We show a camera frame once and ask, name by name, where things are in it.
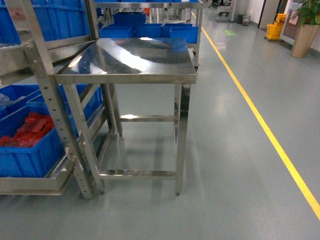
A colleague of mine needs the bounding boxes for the blue bin with red parts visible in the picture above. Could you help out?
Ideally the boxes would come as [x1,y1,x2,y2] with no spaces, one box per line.
[0,104,65,178]

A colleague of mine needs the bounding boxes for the small stainless steel table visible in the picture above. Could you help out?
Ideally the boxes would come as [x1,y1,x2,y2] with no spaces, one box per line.
[55,37,197,196]

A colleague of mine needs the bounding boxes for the red bubble wrap parts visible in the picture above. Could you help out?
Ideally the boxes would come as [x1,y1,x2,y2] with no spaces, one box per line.
[0,111,55,148]

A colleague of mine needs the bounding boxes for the steel shelving rack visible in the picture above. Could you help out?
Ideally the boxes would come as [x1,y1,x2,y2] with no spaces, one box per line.
[0,0,115,199]

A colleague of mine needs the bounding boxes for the yellow mop bucket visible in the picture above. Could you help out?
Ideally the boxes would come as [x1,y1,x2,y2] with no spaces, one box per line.
[264,13,287,41]

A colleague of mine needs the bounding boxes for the gold planter pot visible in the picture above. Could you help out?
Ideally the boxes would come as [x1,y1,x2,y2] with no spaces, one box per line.
[291,24,320,59]

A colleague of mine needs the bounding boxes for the green potted plant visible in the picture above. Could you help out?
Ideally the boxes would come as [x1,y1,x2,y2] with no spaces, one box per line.
[291,0,320,27]

